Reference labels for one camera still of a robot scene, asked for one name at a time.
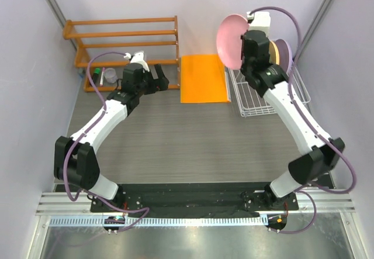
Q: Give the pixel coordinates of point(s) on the pink white marker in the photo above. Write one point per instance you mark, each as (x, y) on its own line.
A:
(101, 82)

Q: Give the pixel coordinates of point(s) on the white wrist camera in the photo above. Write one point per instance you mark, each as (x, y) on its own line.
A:
(259, 21)
(139, 58)

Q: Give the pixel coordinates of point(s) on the aluminium frame rail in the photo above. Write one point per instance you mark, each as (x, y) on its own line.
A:
(58, 203)

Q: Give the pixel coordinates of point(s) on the white wire dish rack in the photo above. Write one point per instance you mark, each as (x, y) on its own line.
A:
(249, 102)

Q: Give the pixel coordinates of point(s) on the right controller board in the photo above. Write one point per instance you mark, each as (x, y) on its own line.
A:
(276, 223)

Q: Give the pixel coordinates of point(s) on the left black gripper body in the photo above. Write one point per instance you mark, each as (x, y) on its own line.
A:
(148, 86)

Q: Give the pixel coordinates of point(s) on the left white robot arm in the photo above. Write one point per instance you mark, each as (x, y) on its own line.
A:
(75, 160)

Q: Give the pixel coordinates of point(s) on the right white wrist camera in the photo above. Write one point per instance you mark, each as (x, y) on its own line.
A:
(259, 21)

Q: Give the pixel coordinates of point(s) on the yellow plate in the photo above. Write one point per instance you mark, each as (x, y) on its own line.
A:
(274, 53)

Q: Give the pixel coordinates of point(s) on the controller board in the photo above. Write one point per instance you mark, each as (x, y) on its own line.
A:
(113, 224)
(276, 223)

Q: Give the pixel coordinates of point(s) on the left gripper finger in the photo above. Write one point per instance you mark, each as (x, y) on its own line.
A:
(159, 71)
(162, 84)

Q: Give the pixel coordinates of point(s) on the pink plate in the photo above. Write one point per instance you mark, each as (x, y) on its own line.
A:
(228, 40)

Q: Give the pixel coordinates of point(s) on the wooden shelf rack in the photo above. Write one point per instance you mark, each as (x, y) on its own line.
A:
(82, 57)

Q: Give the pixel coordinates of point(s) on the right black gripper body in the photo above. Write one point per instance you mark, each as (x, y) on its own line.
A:
(244, 66)

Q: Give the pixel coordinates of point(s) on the orange folder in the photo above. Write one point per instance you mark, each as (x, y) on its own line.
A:
(203, 79)

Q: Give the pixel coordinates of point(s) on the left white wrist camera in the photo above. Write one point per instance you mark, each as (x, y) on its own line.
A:
(139, 58)

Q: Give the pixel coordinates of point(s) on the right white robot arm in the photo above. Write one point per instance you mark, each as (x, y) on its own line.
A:
(319, 153)

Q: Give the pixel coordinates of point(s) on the perforated cable duct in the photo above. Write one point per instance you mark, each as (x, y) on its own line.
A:
(97, 221)

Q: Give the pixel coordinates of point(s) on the purple plate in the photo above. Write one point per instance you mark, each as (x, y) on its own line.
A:
(285, 55)

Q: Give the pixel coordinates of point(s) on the clear plastic cup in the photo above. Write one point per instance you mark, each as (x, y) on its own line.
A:
(110, 75)

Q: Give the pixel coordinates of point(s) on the green highlighter marker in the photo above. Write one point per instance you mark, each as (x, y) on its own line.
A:
(95, 76)

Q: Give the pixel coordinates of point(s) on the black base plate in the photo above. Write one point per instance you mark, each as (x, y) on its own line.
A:
(202, 200)

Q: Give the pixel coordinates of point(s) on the left controller board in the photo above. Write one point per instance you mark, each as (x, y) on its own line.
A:
(113, 224)

